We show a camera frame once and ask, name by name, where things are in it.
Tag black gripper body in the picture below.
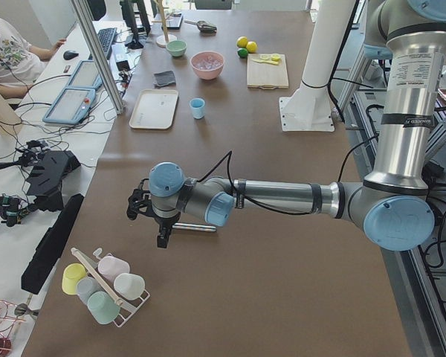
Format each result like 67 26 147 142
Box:
126 178 181 233

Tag silver black muddler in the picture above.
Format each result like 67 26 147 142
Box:
172 223 217 233

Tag pink cup in rack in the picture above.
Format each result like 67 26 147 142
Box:
97 255 130 283

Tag white cup in rack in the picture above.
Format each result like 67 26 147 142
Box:
114 273 146 300

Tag white cup rack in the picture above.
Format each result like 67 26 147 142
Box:
71 248 151 327

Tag yellow cup in rack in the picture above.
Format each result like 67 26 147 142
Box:
62 263 87 295

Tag green cup in rack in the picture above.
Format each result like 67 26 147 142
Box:
87 291 120 325

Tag light blue plastic cup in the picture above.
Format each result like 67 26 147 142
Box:
189 97 205 120

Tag pink bowl of ice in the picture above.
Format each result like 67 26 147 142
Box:
190 51 224 80

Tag wooden cup stand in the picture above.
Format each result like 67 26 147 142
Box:
152 0 178 48

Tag metal ice scoop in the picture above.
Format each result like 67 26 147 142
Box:
184 20 217 33

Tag cream rabbit tray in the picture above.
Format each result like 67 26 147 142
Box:
129 89 178 130

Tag blue teach pendant near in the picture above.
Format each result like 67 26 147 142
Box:
42 87 96 125

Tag blue teach pendant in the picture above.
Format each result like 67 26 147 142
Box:
68 60 103 89
42 87 96 125

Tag grey folded cloth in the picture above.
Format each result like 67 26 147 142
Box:
153 71 176 88

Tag blue teach pendant far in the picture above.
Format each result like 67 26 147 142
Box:
68 60 103 89

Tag mint green bowl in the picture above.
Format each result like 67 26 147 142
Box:
166 39 187 57

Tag black computer mouse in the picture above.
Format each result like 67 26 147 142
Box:
62 50 79 60

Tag black keyboard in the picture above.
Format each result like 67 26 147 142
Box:
97 28 117 60

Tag wooden cutting board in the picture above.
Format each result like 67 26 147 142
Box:
247 54 289 89

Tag green lime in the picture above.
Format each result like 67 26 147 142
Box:
237 48 248 58

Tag seated person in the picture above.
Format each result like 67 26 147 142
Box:
0 18 66 100

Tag whole yellow lemon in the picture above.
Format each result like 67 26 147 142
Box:
236 36 248 48
245 41 258 54

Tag yellow plastic knife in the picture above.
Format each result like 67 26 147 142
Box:
251 58 279 65

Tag lemon half lower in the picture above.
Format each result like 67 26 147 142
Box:
270 54 281 62

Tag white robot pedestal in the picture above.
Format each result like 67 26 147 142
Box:
279 0 358 132

